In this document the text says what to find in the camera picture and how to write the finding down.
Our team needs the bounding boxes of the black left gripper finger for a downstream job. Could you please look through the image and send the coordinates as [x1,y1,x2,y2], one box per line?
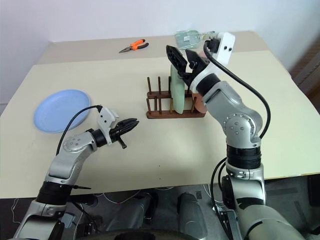
[119,121,140,134]
[118,117,139,127]

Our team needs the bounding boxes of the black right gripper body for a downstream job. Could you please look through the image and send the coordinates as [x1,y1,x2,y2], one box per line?
[178,55,212,86]

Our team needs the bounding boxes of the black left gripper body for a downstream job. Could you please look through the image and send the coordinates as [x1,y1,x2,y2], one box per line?
[109,123,128,150]

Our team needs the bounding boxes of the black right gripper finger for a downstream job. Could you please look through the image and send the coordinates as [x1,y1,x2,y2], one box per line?
[185,49,201,69]
[165,44,189,76]

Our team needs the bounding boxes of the green plate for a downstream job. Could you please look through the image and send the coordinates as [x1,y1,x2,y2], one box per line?
[169,63,187,115]

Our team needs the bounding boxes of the wooden dish rack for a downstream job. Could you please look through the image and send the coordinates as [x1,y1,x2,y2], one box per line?
[145,75,207,120]

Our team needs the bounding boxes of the clear plastic bag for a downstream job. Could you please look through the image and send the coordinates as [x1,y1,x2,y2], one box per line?
[174,29,216,49]

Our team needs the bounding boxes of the pink plate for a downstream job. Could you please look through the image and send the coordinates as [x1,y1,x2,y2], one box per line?
[191,49,209,115]

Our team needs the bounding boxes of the blue plate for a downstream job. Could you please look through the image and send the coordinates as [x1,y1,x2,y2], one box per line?
[33,89,92,134]

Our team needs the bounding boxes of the grey rounded robot leg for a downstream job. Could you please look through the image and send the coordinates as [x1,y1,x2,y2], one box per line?
[177,192,209,240]
[116,192,160,240]

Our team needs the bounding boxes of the brown wooden furniture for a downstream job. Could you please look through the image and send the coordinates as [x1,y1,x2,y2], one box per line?
[289,36,320,98]

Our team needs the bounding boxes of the black box under table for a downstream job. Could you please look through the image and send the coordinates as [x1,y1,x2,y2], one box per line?
[306,174,320,209]

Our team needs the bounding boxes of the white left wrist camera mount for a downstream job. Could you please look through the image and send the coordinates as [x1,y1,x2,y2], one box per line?
[96,106,121,146]

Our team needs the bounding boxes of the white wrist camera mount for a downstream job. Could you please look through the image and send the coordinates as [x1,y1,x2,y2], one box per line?
[189,31,237,91]
[96,106,121,146]

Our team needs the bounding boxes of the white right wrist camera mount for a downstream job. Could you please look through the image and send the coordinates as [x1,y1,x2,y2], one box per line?
[189,31,237,91]

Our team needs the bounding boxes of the orange handled pliers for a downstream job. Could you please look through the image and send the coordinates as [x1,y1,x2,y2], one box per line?
[118,39,150,54]

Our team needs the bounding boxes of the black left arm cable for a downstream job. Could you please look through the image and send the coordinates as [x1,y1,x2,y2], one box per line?
[55,104,104,156]

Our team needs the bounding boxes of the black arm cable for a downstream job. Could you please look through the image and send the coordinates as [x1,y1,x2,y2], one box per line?
[55,104,104,156]
[202,36,272,139]

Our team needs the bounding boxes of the thin white floor wire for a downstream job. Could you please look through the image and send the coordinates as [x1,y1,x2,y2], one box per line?
[103,184,142,206]

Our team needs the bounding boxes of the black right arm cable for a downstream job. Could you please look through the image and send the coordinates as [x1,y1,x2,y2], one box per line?
[202,36,272,139]

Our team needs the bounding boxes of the black shoulder cable loop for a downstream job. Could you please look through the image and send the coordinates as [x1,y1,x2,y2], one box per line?
[209,156,230,209]

